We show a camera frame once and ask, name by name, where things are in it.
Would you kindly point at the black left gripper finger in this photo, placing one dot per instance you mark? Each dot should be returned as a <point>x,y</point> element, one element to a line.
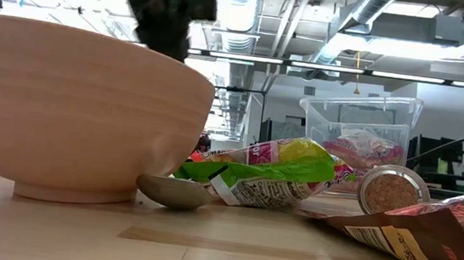
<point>149,40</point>
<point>176,47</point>

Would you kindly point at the grey curtain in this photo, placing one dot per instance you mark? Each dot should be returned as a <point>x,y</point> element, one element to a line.
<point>292,129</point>

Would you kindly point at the clear plastic storage bin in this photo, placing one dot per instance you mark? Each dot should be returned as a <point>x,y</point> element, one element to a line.
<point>361,112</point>

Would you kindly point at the black monitor stand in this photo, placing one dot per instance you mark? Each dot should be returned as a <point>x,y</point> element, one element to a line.
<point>438,156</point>

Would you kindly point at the person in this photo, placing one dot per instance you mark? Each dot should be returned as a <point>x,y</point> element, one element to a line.
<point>203,144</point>

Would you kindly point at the slanted silver ventilation duct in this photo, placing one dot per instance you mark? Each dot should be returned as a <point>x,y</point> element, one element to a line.
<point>372,7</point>

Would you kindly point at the lime chili shrimp noodle packet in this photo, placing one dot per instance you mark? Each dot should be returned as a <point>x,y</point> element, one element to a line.
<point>270,174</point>

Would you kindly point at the peach-coloured bowl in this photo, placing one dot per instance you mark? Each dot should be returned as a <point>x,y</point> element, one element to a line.
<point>80,111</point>

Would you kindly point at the long ceiling light strip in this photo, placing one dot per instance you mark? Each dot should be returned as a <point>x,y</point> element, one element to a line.
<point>327,67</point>

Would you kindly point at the black aluminium rig frame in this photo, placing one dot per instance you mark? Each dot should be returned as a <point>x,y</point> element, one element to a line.
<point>461,142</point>

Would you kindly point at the tan soup spoon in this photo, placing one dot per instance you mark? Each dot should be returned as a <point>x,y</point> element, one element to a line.
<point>174,193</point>

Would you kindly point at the brown orange noodle packet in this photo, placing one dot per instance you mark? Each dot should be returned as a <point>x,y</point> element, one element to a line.
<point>417,242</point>

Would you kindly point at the wide silver ventilation duct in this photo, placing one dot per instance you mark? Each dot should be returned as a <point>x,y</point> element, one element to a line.
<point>241,15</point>

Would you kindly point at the small glass spice jar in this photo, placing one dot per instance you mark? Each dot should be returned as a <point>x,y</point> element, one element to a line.
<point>392,192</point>

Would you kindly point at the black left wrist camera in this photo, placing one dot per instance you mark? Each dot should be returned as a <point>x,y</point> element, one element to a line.
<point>203,1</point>

